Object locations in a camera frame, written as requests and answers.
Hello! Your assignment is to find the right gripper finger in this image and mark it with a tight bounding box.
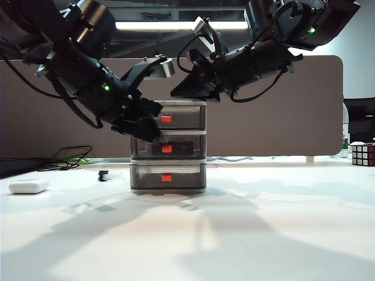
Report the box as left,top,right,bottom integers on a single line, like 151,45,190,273
170,73,220,99
204,88,221,102

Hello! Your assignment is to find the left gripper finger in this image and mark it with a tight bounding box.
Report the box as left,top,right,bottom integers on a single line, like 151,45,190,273
110,118,168,145
138,98,164,119

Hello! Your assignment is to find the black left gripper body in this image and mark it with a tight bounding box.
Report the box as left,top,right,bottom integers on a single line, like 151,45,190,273
110,81,143,122

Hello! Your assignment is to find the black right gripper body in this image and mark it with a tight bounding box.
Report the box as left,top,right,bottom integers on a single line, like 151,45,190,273
189,49,244,93

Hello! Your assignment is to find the white drawer cabinet frame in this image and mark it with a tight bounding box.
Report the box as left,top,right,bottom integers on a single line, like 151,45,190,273
129,100,207,196

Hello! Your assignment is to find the grey translucent drawer red handle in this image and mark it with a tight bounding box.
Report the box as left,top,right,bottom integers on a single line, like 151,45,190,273
131,135,206,160
156,105,207,131
130,164,207,190

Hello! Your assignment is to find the purple white napkin pack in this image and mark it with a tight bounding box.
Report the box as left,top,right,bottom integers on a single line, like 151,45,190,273
8,179,49,195

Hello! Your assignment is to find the long ceiling light strip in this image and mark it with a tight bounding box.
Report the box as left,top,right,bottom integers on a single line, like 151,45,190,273
115,20,249,30

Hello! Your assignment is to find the brown desk partition panel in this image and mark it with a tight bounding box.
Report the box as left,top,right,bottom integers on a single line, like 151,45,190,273
0,55,344,161

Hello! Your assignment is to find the black flat pad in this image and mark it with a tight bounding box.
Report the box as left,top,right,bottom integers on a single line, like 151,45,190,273
0,158,52,179

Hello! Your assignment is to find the clear plastic bottle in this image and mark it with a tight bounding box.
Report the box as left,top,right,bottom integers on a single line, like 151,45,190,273
342,104,352,160

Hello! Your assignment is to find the black monitor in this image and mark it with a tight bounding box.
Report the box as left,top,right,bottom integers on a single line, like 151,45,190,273
344,98,375,144

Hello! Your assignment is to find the Rubik's cube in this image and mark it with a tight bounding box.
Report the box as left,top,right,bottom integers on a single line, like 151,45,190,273
350,142,375,167

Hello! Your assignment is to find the black right camera cable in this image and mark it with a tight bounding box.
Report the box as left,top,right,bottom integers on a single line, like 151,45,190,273
178,34,212,74

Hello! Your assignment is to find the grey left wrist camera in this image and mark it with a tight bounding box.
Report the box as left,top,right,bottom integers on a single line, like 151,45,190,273
148,55,176,79

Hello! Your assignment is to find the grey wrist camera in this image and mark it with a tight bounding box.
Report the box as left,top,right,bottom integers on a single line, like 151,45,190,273
193,16,218,50
148,55,176,79

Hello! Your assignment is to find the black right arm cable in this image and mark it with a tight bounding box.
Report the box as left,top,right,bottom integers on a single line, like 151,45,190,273
230,69,288,104

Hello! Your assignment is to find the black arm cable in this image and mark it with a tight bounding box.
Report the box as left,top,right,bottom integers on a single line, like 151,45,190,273
230,69,288,104
0,51,104,129

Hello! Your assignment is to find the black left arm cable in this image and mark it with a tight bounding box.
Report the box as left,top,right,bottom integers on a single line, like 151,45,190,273
0,51,104,129

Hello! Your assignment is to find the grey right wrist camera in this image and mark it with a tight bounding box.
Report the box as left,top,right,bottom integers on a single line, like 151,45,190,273
193,16,218,50

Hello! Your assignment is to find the thin black cable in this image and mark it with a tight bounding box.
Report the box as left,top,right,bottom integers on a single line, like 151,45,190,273
37,145,93,172

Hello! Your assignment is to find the grey cable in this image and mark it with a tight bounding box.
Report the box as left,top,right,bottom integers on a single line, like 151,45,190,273
206,156,254,162

